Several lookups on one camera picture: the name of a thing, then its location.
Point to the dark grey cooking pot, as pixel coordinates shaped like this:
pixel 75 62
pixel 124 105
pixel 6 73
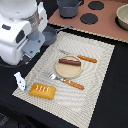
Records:
pixel 69 8

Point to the round wooden plate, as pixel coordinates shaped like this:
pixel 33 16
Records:
pixel 66 70

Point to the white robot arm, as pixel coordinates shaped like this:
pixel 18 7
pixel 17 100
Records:
pixel 21 25

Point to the black burner disc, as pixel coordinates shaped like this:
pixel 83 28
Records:
pixel 96 5
pixel 89 18

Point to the beige bowl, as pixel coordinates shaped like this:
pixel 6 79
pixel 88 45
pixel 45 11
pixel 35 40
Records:
pixel 122 16

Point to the knife with orange handle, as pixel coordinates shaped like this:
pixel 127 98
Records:
pixel 79 56

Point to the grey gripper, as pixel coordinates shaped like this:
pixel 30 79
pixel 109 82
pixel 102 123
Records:
pixel 33 45

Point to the grey frying pan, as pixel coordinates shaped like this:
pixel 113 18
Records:
pixel 51 35

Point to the small white bottle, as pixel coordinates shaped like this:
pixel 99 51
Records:
pixel 20 81

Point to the red-brown sausage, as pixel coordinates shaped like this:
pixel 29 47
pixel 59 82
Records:
pixel 70 62

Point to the beige woven placemat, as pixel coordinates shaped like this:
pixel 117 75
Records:
pixel 71 104

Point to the yellow toy bread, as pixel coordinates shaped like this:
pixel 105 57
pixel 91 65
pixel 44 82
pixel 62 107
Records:
pixel 43 91

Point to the fork with orange handle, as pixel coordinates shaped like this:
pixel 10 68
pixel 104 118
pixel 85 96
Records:
pixel 66 81

